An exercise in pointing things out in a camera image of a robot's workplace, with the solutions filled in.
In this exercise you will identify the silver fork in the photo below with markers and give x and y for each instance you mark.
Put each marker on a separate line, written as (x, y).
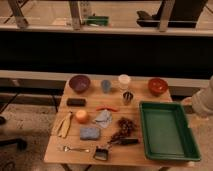
(67, 148)

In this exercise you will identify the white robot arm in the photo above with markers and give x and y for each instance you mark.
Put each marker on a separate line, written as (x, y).
(202, 101)

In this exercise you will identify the blue plastic cup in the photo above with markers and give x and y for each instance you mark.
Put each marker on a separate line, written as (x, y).
(106, 86)

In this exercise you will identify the white paper cup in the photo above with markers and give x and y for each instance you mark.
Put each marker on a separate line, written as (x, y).
(124, 81)

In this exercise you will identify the purple bowl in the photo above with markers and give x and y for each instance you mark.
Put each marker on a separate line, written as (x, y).
(79, 83)

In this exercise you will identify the crumpled blue-grey cloth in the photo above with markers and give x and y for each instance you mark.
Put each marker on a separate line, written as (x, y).
(103, 119)

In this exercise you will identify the black rectangular block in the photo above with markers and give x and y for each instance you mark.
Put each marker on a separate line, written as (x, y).
(76, 102)

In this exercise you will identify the orange fruit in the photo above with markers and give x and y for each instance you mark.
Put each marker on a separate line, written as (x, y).
(82, 116)

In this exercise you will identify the bunch of dark grapes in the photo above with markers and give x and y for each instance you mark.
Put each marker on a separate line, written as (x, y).
(126, 127)

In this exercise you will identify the red-brown bowl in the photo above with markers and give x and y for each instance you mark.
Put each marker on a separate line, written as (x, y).
(157, 86)

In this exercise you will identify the blue sponge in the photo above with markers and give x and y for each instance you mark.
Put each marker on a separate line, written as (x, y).
(90, 133)

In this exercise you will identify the yellow banana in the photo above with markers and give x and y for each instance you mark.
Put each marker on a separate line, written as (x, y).
(62, 127)

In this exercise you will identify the green object on shelf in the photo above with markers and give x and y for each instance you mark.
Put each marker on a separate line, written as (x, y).
(97, 20)

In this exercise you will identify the green plastic tray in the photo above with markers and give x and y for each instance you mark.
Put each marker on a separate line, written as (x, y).
(166, 134)

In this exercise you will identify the black object on shelf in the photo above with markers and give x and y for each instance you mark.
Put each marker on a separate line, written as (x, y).
(185, 14)

